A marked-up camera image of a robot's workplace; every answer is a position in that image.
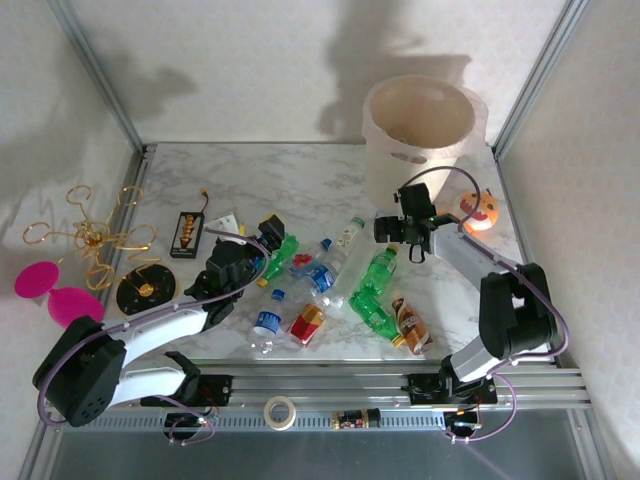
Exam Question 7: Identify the green plastic bottle yellow cap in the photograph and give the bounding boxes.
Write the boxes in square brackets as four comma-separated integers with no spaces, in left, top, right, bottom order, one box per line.
[256,233,301,290]
[352,243,401,301]
[348,289,406,349]

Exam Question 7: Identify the clear bottle red flower label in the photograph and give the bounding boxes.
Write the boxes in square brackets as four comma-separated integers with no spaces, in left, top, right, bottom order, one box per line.
[287,238,335,279]

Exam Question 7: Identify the small blue label water bottle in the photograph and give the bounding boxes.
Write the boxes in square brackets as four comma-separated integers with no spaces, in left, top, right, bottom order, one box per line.
[248,288,287,355]

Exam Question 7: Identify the clear bottle white green label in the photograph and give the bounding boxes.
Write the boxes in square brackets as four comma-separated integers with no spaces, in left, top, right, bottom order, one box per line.
[333,214,369,254]

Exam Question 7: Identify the clear unlabelled plastic bottle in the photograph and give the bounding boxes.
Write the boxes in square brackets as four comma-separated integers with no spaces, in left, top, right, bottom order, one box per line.
[329,239,371,294]

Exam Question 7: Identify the red yellow label bottle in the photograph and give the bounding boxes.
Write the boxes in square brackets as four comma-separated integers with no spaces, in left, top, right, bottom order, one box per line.
[288,297,334,349]

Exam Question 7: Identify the brown chocolate drink bottle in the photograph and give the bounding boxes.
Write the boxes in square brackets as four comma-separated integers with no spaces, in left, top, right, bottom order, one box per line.
[390,292,435,356]

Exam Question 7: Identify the white plastic bin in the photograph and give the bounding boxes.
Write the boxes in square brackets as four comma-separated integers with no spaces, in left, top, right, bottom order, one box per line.
[361,74,489,209]

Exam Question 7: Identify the black board gold connectors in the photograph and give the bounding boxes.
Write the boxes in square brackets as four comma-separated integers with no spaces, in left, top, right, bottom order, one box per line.
[169,187,212,260]

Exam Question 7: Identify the orange plush dinosaur toy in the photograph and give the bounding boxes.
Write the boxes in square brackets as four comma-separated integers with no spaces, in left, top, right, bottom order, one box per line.
[457,191,501,232]

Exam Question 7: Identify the masking tape roll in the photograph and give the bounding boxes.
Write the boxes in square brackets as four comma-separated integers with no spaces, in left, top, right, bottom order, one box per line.
[263,394,298,431]

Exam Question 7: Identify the perforated metal strip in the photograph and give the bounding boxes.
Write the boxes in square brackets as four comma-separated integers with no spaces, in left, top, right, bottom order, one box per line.
[64,412,501,432]

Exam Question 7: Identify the pink plastic goblet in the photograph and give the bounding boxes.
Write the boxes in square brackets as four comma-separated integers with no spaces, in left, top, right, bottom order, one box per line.
[13,259,106,335]

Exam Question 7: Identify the small black adapter board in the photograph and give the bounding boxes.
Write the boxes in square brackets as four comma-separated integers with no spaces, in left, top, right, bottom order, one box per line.
[446,409,482,432]
[164,412,220,432]

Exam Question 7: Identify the small dark glass bottle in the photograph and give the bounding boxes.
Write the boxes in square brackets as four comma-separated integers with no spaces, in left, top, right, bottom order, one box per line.
[333,407,381,431]

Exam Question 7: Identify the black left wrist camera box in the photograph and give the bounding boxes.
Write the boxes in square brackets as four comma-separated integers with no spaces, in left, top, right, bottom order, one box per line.
[258,222,287,247]

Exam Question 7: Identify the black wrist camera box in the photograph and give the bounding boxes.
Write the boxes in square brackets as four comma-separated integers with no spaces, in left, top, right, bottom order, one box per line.
[398,182,435,217]
[258,222,287,247]

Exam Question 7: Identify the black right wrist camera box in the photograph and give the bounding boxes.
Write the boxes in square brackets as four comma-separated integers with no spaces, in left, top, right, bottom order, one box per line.
[398,182,435,217]

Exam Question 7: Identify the gold wire hook stand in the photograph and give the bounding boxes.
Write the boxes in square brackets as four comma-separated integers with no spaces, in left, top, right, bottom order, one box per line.
[22,184,179,320]

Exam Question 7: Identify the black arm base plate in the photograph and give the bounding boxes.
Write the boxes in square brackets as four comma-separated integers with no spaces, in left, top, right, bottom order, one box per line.
[405,372,496,406]
[142,374,234,409]

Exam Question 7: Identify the aluminium front frame rail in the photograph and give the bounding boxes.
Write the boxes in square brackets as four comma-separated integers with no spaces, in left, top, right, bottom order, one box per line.
[49,359,591,412]

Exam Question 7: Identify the aluminium frame post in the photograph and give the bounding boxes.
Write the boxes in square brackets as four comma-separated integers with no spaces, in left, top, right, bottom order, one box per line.
[49,0,149,151]
[492,0,586,159]

